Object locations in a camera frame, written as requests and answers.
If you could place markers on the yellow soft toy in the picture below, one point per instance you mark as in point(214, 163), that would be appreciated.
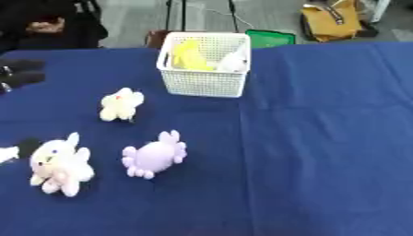
point(189, 56)

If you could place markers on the green box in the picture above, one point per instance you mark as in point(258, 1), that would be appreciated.
point(270, 38)

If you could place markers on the black tripod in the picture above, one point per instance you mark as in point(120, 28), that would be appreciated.
point(183, 14)

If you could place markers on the yellow bag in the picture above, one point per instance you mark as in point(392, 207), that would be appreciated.
point(331, 21)

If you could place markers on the white and pink soft toy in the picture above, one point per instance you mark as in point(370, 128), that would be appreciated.
point(59, 166)

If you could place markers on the cream chick soft toy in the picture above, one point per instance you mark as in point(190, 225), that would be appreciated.
point(120, 104)

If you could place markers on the purple crab soft toy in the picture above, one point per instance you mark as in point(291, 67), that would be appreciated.
point(155, 155)

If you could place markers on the white plastic mesh basket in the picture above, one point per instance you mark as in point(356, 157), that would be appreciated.
point(204, 81)

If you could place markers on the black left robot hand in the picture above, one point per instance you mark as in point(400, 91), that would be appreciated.
point(21, 73)

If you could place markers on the brown chair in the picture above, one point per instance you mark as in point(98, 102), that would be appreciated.
point(157, 38)

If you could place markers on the black and white soft toy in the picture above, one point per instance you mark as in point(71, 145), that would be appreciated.
point(13, 149)

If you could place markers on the person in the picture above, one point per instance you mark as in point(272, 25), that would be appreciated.
point(48, 23)

